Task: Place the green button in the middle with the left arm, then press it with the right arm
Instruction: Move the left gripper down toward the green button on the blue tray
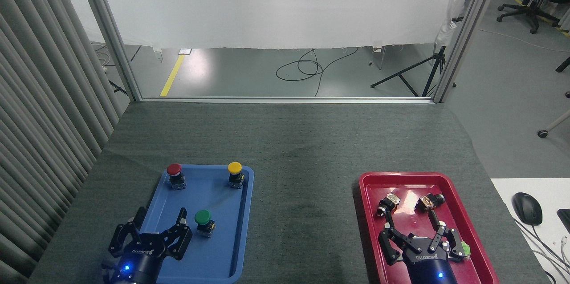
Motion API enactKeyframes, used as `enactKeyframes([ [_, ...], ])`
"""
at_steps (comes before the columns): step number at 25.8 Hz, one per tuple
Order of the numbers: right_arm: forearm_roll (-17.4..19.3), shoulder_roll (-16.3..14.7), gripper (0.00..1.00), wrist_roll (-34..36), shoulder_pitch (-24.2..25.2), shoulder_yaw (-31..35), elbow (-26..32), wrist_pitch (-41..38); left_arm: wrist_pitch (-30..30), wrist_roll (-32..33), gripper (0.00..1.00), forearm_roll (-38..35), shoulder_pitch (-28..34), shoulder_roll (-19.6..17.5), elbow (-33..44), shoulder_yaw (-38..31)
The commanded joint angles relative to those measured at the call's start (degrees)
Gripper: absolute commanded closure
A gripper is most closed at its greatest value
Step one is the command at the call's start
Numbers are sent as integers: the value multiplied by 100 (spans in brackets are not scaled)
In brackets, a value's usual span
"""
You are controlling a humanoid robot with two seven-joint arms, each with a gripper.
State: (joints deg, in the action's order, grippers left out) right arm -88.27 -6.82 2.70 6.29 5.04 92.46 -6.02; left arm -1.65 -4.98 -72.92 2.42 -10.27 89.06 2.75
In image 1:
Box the grey pleated curtain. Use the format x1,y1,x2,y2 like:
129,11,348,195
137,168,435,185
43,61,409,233
0,0,130,284

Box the red plastic tray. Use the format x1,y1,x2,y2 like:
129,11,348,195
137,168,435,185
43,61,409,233
358,172,500,284

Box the black computer mouse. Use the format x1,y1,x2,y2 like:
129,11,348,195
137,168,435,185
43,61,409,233
512,192,543,226

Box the blue plastic tray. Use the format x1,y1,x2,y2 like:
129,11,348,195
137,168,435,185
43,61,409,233
125,164,255,284

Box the black floor cable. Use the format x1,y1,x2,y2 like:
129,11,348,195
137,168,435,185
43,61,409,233
276,47,359,97

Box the black keyboard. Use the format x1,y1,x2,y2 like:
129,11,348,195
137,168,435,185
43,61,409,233
557,208,570,233

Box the silver frame rail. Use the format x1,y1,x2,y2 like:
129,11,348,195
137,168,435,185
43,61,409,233
142,96,435,104

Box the white desk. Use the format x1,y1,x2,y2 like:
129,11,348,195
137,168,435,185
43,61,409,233
491,178,570,284

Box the grey desk cables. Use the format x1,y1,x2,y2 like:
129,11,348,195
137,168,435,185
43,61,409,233
512,217,570,284

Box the black tripod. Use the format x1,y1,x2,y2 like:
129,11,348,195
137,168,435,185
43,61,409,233
370,46,447,97

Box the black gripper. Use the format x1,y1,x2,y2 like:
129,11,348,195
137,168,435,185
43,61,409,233
378,210,468,284
102,206,193,284

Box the yellow push button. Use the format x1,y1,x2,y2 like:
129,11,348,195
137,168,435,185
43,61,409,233
227,162,245,189

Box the red push button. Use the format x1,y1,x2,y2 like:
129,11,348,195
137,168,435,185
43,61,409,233
166,163,187,190

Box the white backdrop sheet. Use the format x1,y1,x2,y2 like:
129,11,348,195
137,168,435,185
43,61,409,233
53,0,472,49

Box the silver frame post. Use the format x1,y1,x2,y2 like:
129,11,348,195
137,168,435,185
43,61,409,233
73,0,143,102
432,0,504,103

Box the dark grey table cloth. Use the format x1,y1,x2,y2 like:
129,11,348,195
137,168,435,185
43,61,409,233
28,101,550,284

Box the green push button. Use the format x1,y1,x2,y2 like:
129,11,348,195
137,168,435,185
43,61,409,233
194,209,216,238

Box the white stand leg with wheel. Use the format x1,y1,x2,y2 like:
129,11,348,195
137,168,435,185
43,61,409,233
537,110,570,138

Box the black knob selector switch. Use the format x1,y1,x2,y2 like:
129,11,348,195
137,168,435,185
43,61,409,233
376,194,401,218
415,193,446,212

